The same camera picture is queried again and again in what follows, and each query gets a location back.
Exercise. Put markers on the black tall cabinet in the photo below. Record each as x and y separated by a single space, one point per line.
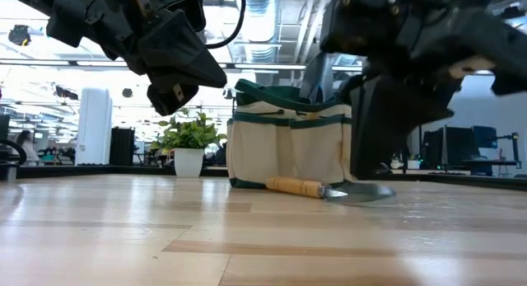
122 146

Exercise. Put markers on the cream green canvas gardening bag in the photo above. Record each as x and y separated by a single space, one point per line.
263 154

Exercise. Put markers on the white square pillar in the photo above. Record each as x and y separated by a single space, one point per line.
94 129

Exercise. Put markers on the person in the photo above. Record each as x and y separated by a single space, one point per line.
26 148

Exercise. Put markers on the black curved bar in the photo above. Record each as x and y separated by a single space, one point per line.
18 150

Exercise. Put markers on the black table frame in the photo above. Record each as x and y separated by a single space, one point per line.
82 170

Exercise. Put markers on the black ceiling fixture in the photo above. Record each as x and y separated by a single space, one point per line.
19 34

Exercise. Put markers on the small white pot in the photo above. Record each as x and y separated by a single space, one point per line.
413 165

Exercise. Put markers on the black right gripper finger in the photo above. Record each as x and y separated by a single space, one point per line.
391 121

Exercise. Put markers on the black computer monitor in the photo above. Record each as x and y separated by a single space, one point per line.
453 146

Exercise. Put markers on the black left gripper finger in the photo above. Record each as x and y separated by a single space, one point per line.
185 78
181 47

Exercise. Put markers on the green plant in white pot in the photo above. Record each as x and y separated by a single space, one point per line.
188 162

